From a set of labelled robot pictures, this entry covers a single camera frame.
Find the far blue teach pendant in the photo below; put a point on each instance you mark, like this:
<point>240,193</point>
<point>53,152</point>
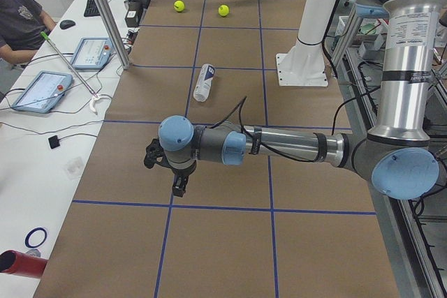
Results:
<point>92,53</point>

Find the black keyboard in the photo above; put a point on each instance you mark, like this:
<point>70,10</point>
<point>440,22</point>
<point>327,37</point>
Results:
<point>91,9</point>

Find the red cylinder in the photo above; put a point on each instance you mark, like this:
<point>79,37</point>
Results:
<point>22,264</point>

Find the Roland Garros tennis ball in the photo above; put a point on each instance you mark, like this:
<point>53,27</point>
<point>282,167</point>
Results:
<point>223,10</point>

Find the blue tape roll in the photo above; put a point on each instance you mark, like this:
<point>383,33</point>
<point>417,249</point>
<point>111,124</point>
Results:
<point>36,237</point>

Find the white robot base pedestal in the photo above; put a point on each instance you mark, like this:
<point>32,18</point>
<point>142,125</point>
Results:
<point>303,65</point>

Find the brown paper table mat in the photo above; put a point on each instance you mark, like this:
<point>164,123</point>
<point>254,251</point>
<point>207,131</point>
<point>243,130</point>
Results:
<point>269,227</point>

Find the aluminium frame post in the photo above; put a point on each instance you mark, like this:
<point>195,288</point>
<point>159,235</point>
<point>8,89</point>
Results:
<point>113,32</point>

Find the grabber stick green handle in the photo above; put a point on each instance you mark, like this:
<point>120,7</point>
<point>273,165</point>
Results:
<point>94,96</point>

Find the blue teach pendant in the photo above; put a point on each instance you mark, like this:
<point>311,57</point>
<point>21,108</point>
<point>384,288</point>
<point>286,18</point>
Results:
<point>92,53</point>
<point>43,93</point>

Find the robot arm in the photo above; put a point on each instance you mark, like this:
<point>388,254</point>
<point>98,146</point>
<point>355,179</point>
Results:
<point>393,156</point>

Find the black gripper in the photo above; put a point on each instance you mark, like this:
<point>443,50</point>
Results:
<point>182,172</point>

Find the near blue teach pendant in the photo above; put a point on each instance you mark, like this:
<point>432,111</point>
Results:
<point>43,93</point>

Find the black computer mouse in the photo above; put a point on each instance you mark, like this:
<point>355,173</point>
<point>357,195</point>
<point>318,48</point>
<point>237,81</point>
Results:
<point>66,24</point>

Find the small black square device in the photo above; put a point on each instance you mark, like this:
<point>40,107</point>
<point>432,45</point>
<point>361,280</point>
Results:
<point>54,141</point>

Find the seated person grey shirt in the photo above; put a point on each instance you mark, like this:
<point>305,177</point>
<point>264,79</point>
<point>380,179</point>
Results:
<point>22,22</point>

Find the clear tennis ball can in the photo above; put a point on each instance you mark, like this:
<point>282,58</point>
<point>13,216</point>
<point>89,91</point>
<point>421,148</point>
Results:
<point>204,83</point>

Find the Wilson tennis ball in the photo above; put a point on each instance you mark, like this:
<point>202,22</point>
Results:
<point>179,6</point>

